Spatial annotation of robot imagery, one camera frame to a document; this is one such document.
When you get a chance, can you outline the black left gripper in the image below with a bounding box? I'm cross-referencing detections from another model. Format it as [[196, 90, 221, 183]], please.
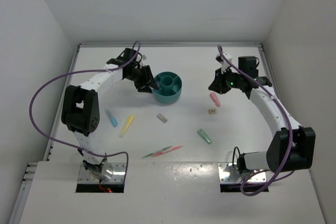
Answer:
[[125, 65, 159, 93]]

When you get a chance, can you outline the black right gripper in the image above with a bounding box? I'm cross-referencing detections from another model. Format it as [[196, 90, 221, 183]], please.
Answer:
[[208, 66, 244, 95]]

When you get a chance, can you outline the pink highlighter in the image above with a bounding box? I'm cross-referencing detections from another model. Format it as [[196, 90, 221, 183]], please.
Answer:
[[209, 92, 221, 107]]

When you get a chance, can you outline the green highlighter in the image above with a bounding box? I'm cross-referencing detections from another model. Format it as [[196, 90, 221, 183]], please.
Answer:
[[197, 129, 212, 144]]

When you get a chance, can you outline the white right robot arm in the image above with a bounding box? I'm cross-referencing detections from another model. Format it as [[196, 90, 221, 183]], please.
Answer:
[[208, 55, 316, 173]]

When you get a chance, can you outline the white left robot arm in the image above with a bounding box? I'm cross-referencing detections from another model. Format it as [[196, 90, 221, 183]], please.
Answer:
[[61, 48, 159, 178]]

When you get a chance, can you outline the teal round divided organizer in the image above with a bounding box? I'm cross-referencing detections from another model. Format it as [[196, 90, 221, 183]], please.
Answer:
[[154, 71, 182, 104]]

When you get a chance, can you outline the small beige eraser right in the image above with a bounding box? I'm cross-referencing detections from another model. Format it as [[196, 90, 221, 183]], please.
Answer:
[[208, 109, 217, 114]]

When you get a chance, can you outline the beige eraser near centre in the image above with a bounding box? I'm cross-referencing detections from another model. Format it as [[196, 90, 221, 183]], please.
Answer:
[[157, 113, 167, 123]]

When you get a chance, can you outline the yellow highlighter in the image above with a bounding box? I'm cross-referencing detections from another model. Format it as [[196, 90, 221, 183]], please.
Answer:
[[119, 115, 134, 138]]

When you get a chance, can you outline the blue highlighter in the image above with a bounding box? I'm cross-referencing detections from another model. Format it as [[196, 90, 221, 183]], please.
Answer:
[[104, 109, 118, 127]]

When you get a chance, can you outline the green pen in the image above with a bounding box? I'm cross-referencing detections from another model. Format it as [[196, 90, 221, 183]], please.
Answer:
[[141, 145, 173, 159]]

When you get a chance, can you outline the pink pen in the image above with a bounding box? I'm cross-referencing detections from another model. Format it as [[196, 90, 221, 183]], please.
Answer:
[[153, 145, 183, 157]]

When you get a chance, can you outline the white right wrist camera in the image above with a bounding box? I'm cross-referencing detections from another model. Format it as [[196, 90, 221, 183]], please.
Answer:
[[216, 53, 232, 73]]

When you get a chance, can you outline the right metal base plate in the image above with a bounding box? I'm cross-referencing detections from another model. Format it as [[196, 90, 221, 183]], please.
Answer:
[[217, 162, 267, 185]]

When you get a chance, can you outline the metal base plate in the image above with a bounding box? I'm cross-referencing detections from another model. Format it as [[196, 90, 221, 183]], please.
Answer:
[[217, 162, 267, 185], [77, 163, 126, 185]]

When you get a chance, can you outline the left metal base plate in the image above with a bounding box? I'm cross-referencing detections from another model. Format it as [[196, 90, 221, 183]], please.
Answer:
[[77, 163, 126, 185]]

